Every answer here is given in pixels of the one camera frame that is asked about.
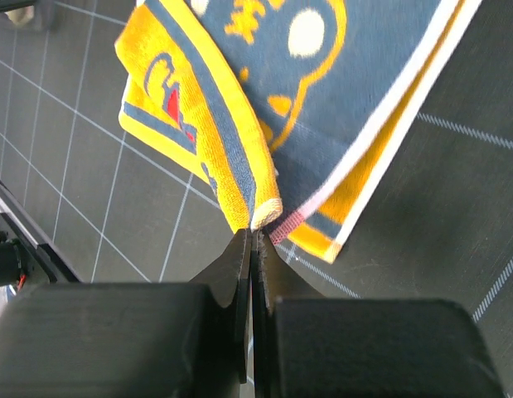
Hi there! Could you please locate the yellow and blue towel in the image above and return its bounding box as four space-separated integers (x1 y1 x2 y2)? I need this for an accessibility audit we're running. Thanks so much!
114 1 480 263

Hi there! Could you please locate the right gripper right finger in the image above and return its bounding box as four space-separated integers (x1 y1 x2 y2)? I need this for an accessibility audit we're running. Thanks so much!
251 232 504 397

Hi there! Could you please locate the black grid mat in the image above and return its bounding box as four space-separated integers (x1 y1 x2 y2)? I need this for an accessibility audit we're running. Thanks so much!
0 1 513 387

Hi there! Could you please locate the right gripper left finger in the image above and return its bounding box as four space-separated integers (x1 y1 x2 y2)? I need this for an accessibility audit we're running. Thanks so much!
0 230 252 397

